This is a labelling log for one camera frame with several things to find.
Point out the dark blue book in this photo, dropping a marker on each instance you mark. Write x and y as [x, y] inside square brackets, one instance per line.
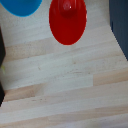
[120, 20]

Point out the red plastic cup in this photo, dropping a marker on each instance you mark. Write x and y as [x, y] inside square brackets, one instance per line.
[68, 24]

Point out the black fabric storage case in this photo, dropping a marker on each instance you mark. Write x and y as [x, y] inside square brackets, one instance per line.
[1, 50]

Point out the blue plastic bowl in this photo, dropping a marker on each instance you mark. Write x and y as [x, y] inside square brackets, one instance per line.
[20, 6]

